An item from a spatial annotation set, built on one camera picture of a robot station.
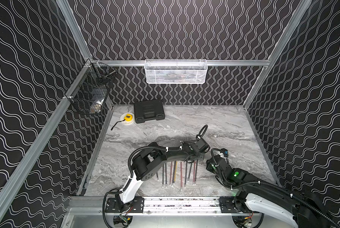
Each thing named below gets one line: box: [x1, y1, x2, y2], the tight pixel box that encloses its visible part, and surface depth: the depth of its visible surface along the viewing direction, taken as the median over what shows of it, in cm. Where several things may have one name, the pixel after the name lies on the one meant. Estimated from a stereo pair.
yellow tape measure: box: [110, 112, 135, 131], surface depth 112 cm
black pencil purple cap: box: [194, 159, 199, 185], surface depth 87 cm
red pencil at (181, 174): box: [180, 161, 183, 191], surface depth 87 cm
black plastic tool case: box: [133, 99, 166, 124], surface depth 112 cm
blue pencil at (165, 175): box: [164, 162, 168, 188], surface depth 85 cm
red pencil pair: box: [192, 160, 197, 185], surface depth 87 cm
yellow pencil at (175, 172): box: [173, 161, 178, 185], surface depth 87 cm
